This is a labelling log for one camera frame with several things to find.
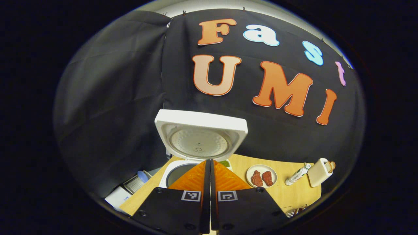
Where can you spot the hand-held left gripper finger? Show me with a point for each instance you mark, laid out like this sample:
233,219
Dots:
214,212
206,212

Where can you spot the white rice cooker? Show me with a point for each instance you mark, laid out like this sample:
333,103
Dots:
199,143

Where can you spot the white divided bean dish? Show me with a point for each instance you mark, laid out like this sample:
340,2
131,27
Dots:
224,163

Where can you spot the red raw steak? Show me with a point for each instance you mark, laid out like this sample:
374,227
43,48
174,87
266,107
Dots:
267,178
257,179

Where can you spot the cream round plate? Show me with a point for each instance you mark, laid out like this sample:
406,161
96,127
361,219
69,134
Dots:
261,167

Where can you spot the blue oval object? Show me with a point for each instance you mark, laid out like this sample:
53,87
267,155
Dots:
142,176

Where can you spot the white mesh basket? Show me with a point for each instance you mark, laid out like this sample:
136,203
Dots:
134,185

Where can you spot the black backdrop cloth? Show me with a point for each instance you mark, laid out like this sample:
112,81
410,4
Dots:
261,137

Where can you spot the white drink bottle green cap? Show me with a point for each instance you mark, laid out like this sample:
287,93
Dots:
297,175

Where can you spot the cream white toaster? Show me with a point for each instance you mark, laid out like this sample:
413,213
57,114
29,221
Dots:
318,173

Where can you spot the toast bread slice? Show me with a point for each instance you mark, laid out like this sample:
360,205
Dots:
328,167
332,165

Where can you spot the plain black side cloth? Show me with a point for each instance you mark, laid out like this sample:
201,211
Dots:
111,104

